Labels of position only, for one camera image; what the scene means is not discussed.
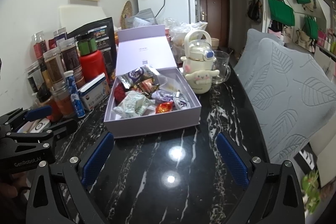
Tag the white foam board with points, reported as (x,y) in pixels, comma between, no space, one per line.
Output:
(78,19)

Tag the brown wooden door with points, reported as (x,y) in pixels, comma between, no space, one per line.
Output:
(214,8)

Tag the hanging dark bags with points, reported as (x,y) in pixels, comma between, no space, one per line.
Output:
(254,8)

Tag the silver snack packet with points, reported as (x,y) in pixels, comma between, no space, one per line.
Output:
(137,74)

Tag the beige cup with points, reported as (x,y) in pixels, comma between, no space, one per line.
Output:
(214,43)

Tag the white blue medicine box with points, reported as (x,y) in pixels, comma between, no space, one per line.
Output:
(94,95)

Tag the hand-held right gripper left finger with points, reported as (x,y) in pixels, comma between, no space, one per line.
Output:
(98,158)

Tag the red fuzzy scrunchie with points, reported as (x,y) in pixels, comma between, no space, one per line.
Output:
(120,92)

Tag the plastic bag of food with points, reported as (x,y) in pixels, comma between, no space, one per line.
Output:
(181,35)

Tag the glass mug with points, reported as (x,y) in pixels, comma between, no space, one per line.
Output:
(223,69)

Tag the woven straw fan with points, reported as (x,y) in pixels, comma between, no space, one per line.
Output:
(127,12)

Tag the white power strip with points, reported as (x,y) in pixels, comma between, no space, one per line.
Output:
(307,159)

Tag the blue tablet tube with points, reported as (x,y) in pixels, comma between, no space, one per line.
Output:
(74,98)

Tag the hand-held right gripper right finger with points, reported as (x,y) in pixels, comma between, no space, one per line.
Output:
(232,158)

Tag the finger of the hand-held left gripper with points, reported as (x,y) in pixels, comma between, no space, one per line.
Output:
(63,126)
(38,111)

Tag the beige tote bag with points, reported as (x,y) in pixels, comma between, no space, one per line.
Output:
(305,39)

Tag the black printed box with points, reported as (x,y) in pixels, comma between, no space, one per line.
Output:
(103,37)

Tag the row of clear spice jars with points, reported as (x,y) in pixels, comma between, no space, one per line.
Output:
(55,66)

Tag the green label jar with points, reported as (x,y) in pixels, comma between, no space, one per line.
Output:
(86,47)

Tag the red thermos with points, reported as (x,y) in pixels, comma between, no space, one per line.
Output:
(92,66)

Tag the row of cosmetic bottles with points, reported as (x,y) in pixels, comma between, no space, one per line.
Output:
(328,43)

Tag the grey leaf-pattern chair cushion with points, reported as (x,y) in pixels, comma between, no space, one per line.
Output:
(252,50)
(288,98)

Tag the white round-dial device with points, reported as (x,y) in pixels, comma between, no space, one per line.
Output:
(39,126)

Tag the green artificial plant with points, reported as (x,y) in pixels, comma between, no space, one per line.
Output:
(311,187)

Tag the white leaf-print packet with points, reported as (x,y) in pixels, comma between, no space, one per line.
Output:
(134,106)

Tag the red gold snack packet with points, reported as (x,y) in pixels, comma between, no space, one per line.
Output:
(145,87)

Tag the white fridge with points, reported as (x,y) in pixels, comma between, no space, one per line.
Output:
(176,6)

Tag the grey parcel bag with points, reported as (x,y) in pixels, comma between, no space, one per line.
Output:
(144,15)

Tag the clear plastic bag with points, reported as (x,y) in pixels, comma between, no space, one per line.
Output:
(169,83)

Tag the lavender gift box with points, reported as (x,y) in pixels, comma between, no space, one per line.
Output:
(147,124)

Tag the cream bottle with plush dog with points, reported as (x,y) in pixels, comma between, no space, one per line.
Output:
(199,64)

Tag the red candy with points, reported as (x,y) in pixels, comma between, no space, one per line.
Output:
(164,108)

